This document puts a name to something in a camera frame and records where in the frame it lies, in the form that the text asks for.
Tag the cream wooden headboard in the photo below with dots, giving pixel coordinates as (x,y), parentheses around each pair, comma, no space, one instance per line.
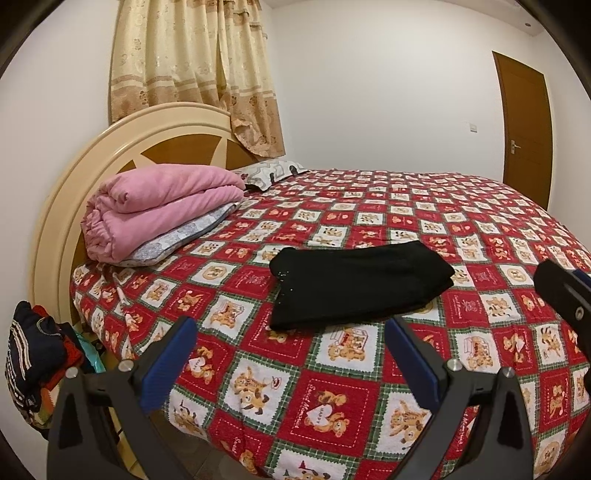
(60,207)

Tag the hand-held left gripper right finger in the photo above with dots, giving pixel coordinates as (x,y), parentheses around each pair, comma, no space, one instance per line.
(415,364)

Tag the pink folded blanket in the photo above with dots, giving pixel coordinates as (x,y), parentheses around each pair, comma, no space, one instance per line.
(152,207)

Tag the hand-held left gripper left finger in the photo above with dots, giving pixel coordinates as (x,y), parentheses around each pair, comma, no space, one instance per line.
(164,364)

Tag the teal plastic bag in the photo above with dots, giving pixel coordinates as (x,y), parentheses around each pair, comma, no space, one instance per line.
(92,357)

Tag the grey zigzag pillow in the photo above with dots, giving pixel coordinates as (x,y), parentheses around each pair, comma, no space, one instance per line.
(268,170)

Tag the red printed bear blanket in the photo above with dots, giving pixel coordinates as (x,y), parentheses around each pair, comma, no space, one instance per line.
(351,369)

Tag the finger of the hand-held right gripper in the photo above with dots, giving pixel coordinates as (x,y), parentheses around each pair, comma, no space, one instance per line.
(563,295)

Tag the brown wooden door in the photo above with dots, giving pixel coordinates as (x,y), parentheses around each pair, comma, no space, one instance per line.
(521,115)

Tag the grey floral pillow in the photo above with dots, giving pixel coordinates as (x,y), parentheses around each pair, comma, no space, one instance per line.
(184,233)

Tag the beige patterned curtain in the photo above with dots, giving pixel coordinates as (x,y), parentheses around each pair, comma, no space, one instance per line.
(184,55)

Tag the red orange cloth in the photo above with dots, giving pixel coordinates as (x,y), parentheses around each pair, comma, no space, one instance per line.
(69,355)

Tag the black pants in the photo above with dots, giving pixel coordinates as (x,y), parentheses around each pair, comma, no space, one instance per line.
(360,281)

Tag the dark striped garment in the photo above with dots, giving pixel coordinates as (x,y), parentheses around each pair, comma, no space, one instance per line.
(32,350)

